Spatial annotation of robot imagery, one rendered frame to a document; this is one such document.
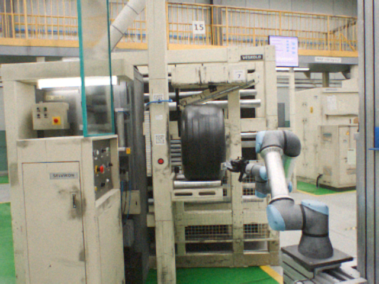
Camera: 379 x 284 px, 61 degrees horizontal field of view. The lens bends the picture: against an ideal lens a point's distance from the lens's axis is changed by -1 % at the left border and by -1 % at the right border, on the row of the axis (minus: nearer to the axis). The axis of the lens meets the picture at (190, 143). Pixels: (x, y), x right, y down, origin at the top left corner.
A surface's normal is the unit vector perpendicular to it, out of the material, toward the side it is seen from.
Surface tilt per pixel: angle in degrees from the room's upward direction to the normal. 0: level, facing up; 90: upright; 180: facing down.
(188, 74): 90
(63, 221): 90
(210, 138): 81
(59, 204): 90
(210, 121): 58
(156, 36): 90
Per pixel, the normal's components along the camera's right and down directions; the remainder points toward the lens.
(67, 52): 0.29, 0.04
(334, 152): -0.95, 0.05
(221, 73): -0.03, 0.05
